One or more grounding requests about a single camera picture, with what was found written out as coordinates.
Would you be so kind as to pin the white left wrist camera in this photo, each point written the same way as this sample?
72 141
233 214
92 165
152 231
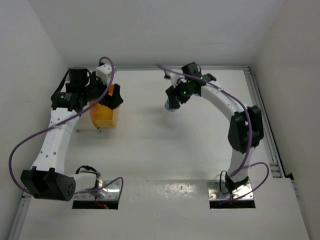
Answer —
104 73

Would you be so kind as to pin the blue white jar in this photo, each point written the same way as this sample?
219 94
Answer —
172 106

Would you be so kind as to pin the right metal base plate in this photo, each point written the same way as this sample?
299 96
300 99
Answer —
218 192

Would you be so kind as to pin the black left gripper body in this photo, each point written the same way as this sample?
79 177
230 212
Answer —
96 90

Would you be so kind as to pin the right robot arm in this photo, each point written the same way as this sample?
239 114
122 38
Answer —
245 122

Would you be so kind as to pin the orange drawer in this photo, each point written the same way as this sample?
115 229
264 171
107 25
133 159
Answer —
94 110

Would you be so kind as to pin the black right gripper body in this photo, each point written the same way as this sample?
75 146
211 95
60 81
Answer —
183 91

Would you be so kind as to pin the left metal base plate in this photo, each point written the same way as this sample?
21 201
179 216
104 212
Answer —
109 193

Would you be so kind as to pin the metal base plate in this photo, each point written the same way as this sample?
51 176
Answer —
218 192
109 193

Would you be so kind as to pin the cream cabinet with legs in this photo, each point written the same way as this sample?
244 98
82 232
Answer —
85 123

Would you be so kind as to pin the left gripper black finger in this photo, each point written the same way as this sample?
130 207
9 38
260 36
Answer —
112 102
117 94

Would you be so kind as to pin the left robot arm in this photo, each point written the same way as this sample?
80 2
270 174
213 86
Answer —
79 91

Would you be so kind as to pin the yellow bottom drawer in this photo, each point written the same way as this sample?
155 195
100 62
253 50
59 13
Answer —
107 118

